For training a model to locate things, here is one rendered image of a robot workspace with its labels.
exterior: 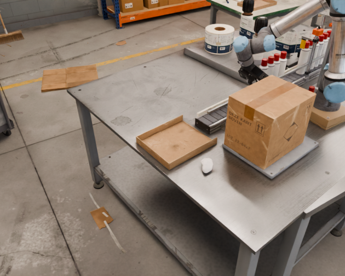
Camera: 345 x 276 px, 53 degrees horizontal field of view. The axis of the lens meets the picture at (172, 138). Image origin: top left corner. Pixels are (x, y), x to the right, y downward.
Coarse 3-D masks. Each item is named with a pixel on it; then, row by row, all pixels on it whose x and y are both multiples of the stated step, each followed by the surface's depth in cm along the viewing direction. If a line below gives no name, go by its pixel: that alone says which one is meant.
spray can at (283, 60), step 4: (284, 52) 192; (280, 56) 194; (284, 56) 193; (280, 60) 194; (284, 60) 194; (280, 64) 195; (284, 64) 195; (280, 68) 196; (284, 68) 197; (280, 72) 198; (284, 72) 199
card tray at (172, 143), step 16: (160, 128) 176; (176, 128) 179; (192, 128) 179; (144, 144) 164; (160, 144) 168; (176, 144) 168; (192, 144) 168; (208, 144) 164; (160, 160) 157; (176, 160) 154
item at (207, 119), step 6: (318, 66) 224; (294, 72) 217; (288, 78) 211; (294, 78) 211; (222, 108) 185; (210, 114) 180; (216, 114) 180; (222, 114) 180; (204, 120) 176; (210, 120) 176; (216, 120) 176
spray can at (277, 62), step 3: (276, 54) 190; (279, 54) 190; (276, 57) 190; (279, 57) 191; (276, 60) 191; (276, 63) 191; (279, 63) 192; (276, 66) 192; (279, 66) 194; (276, 69) 193; (273, 72) 195; (276, 72) 195; (273, 75) 196; (276, 75) 196
